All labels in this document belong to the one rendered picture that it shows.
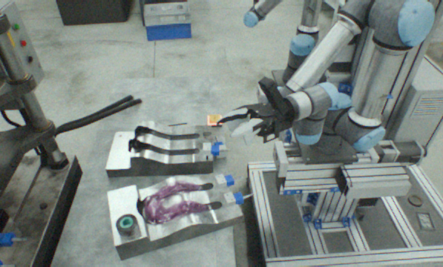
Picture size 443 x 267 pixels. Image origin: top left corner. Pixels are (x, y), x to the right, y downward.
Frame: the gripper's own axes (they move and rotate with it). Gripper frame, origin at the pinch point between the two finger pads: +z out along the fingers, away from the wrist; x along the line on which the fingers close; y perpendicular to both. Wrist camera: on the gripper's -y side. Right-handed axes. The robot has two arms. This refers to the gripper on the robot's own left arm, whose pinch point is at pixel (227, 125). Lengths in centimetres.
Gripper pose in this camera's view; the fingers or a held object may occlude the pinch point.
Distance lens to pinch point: 81.8
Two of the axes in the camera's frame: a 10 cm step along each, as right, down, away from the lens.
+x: -4.9, -4.7, 7.3
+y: 0.7, 8.2, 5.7
